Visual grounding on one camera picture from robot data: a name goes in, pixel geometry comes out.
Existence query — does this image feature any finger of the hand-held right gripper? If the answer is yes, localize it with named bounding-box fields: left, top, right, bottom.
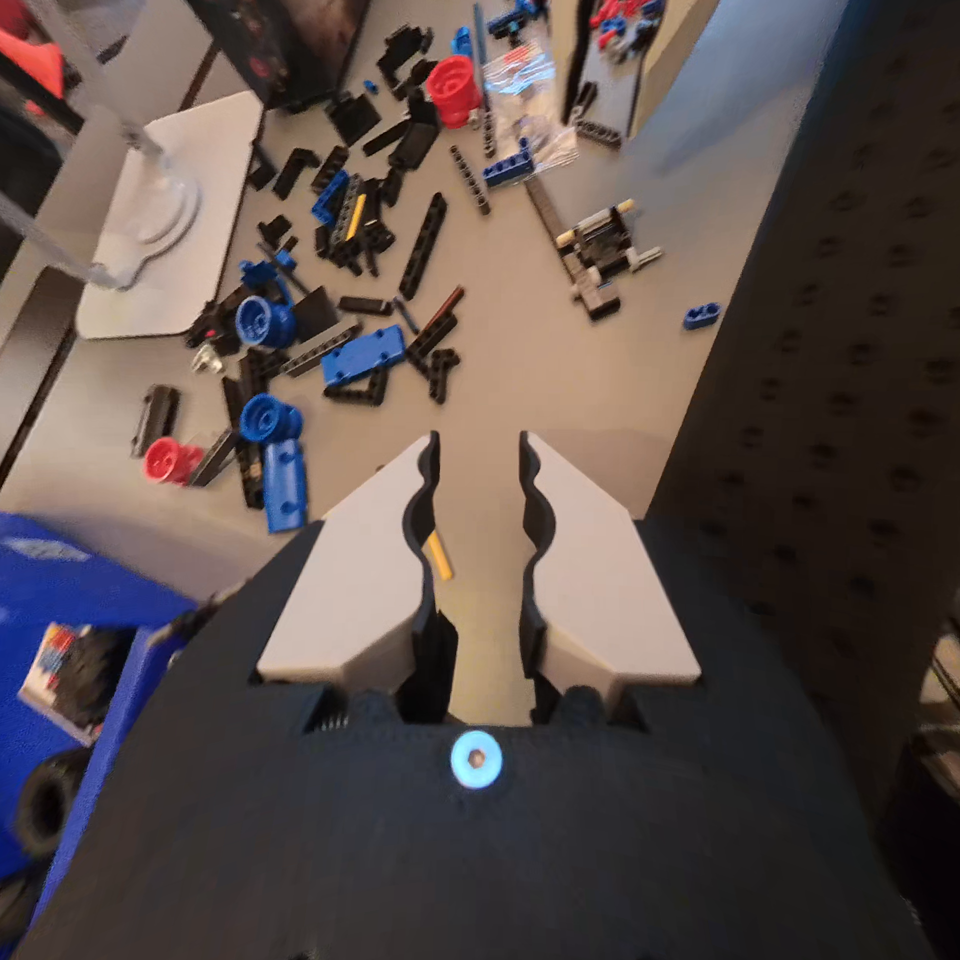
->
left=624, top=0, right=723, bottom=144
left=551, top=0, right=601, bottom=129

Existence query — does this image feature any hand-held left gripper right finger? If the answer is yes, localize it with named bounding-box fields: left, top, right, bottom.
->
left=517, top=429, right=704, bottom=725

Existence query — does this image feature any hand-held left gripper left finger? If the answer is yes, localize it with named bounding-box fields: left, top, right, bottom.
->
left=255, top=429, right=460, bottom=725

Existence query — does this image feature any black frame with white pins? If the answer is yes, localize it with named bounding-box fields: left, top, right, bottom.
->
left=556, top=198, right=665, bottom=295

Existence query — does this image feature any grey desk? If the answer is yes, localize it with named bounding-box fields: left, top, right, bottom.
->
left=0, top=0, right=849, bottom=721

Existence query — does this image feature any pile of small coloured pins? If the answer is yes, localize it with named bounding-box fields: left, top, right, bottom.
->
left=487, top=0, right=665, bottom=65

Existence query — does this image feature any clear plastic bag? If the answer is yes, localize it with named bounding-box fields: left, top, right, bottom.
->
left=480, top=45, right=580, bottom=181

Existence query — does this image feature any long black toy axle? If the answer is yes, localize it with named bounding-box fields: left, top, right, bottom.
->
left=472, top=3, right=498, bottom=151

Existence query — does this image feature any blue long tube connector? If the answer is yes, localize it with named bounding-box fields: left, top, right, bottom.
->
left=262, top=438, right=309, bottom=535

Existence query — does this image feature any red toy wheel hub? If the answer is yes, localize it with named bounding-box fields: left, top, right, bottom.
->
left=142, top=437, right=204, bottom=485
left=426, top=56, right=483, bottom=129

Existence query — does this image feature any blue holed toy beam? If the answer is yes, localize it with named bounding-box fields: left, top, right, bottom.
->
left=482, top=138, right=535, bottom=187

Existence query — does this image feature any large black angled connector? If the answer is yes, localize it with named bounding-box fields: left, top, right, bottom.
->
left=375, top=26, right=435, bottom=99

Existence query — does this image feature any black curved toy panel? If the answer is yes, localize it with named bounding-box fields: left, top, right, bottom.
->
left=390, top=120, right=440, bottom=170

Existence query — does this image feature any blue toy wheel hub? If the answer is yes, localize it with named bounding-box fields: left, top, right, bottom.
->
left=238, top=393, right=305, bottom=444
left=234, top=294, right=297, bottom=350

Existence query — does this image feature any black flat toy panel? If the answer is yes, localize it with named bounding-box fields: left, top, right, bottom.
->
left=330, top=93, right=380, bottom=147

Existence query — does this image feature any blue square toy panel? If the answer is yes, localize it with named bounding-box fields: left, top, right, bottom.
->
left=321, top=326, right=406, bottom=387

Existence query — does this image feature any stack of black toy beams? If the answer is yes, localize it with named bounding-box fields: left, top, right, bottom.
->
left=217, top=142, right=492, bottom=511

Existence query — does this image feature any black ribbed toy block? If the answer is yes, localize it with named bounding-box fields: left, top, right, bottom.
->
left=131, top=384, right=181, bottom=459

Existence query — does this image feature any blue storage bin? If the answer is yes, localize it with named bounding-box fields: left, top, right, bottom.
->
left=0, top=513, right=200, bottom=924

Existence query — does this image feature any monster truck toy set box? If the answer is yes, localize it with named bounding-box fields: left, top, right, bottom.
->
left=187, top=0, right=372, bottom=114

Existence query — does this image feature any brown toy axle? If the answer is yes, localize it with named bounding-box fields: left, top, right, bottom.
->
left=420, top=285, right=465, bottom=339

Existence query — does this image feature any black and blue chassis assembly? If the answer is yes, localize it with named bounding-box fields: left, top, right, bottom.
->
left=183, top=258, right=340, bottom=361

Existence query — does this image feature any white printed sheet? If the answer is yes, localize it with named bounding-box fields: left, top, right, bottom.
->
left=18, top=622, right=110, bottom=747

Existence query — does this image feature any black dimpled mat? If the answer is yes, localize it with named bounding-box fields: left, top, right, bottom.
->
left=648, top=0, right=960, bottom=826

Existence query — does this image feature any black toy tyre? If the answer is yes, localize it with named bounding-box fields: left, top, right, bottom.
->
left=15, top=750, right=93, bottom=860
left=0, top=862, right=46, bottom=939

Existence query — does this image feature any white booklet stand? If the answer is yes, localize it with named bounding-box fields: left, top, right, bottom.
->
left=0, top=90, right=265, bottom=340

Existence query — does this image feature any red object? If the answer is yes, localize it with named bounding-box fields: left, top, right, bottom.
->
left=0, top=30, right=65, bottom=99

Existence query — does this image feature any blue open frame beam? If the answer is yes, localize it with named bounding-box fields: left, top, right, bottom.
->
left=311, top=171, right=350, bottom=222

